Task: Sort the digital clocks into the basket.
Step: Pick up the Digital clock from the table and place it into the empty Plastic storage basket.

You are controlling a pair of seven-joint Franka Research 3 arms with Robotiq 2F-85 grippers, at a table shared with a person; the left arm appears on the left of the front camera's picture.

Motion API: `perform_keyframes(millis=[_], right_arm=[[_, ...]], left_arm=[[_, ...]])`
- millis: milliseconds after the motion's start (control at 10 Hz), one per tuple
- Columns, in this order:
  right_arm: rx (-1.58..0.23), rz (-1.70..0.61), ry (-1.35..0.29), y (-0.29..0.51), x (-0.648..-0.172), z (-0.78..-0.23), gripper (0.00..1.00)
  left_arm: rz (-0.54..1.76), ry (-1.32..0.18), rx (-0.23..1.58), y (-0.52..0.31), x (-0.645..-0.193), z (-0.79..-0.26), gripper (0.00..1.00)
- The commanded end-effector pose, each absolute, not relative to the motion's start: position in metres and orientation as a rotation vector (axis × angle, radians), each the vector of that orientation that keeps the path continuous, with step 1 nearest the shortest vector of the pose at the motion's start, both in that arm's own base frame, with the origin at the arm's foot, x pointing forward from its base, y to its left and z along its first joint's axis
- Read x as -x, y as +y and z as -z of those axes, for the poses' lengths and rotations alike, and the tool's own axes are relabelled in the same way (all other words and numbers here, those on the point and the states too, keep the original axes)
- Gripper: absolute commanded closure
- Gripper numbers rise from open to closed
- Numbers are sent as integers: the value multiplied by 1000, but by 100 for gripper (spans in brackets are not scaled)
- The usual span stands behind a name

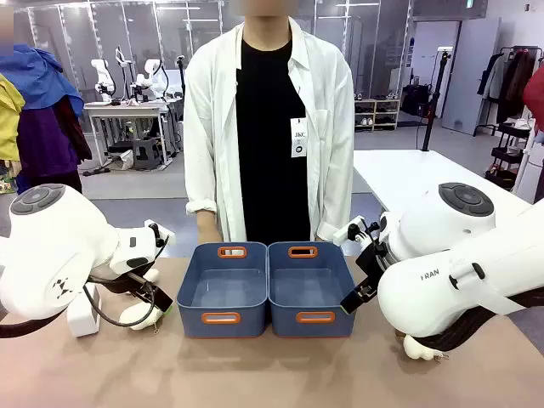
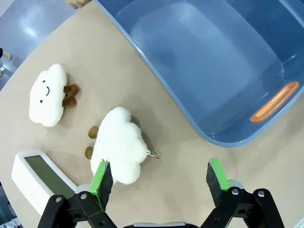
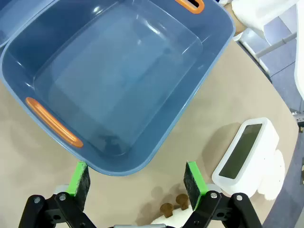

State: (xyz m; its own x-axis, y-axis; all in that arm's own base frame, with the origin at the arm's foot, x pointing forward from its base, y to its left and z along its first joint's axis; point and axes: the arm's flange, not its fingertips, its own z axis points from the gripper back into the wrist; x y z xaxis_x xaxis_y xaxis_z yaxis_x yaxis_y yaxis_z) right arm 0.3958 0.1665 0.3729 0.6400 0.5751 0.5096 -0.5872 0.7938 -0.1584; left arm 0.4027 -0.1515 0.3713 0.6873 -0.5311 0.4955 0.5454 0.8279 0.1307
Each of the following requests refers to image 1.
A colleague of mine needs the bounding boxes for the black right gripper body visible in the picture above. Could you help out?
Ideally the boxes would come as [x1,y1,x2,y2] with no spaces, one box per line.
[355,242,390,285]

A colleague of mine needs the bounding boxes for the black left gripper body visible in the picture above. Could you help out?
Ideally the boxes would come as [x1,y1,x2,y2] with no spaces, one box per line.
[89,267,150,303]

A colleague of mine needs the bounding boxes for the white digital clock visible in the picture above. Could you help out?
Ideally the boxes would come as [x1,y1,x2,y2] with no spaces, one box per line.
[66,283,102,338]

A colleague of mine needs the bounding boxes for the person's right forearm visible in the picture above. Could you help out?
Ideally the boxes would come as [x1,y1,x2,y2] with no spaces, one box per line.
[196,210,224,246]

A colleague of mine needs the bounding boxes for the large white table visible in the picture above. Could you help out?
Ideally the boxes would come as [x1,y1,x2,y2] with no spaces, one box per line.
[353,149,532,222]

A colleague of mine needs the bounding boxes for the black step stool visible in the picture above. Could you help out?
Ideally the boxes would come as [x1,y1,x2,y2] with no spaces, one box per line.
[132,138,162,171]

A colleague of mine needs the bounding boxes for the white name badge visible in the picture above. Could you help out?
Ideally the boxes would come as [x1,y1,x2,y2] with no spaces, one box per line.
[290,117,309,159]

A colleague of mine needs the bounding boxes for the wooden shoe rack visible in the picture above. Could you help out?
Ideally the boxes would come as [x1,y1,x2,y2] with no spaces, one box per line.
[354,98,401,132]

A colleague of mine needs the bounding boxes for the purple hanging garment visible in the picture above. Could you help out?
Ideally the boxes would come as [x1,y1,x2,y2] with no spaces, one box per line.
[15,108,69,182]

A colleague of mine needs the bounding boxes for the dark red hanging garment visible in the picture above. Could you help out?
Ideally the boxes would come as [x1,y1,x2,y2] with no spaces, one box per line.
[54,97,93,162]

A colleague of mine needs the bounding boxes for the black suitcase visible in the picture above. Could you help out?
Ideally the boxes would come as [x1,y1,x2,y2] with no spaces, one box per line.
[401,83,434,118]

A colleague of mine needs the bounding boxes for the person in white shirt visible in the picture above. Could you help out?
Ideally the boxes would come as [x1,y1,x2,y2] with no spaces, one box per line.
[183,15,356,244]

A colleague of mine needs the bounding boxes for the black utility cart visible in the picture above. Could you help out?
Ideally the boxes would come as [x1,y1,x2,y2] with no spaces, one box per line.
[484,122,532,190]

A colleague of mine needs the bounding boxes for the white background desk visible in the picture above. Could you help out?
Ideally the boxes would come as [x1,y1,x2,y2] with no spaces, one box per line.
[83,99,173,171]

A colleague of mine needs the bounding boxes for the black tripod stand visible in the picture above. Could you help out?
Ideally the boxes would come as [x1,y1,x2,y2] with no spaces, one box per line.
[422,48,452,153]

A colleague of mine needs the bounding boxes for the yellow hanging garment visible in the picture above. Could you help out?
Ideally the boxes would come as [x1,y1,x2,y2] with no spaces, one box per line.
[0,74,26,162]

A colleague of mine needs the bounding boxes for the blue hanging garment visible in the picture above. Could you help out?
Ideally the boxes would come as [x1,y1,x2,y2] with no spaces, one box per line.
[0,44,85,118]

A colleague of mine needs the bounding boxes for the black clothes rack with coats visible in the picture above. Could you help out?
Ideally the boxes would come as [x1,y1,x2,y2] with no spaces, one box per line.
[473,45,544,137]

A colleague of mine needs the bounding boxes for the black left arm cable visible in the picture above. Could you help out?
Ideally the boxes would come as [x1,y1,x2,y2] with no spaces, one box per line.
[83,282,156,329]

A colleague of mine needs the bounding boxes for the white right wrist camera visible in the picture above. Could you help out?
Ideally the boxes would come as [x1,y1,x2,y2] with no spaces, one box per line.
[332,215,380,248]

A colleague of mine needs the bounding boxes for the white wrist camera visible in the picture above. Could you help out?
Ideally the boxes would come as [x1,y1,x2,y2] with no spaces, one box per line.
[144,219,177,248]
[332,215,380,248]

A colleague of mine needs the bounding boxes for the blue basket orange handles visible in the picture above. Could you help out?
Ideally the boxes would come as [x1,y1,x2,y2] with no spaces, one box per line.
[266,241,356,337]
[176,241,269,339]

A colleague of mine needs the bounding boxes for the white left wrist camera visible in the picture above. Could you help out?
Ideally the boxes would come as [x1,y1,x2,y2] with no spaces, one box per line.
[144,219,177,248]

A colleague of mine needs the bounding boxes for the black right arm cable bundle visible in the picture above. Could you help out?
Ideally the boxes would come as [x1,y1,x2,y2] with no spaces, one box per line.
[394,292,544,352]

